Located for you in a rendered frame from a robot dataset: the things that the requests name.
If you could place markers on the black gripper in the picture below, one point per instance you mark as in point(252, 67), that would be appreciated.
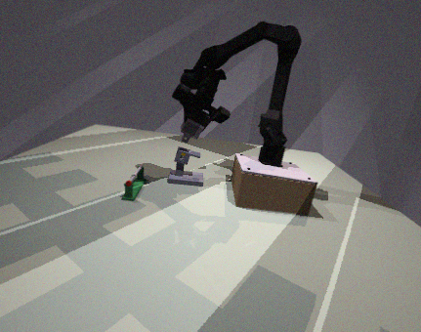
point(203, 97)

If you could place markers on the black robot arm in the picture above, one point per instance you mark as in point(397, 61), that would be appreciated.
point(288, 42)

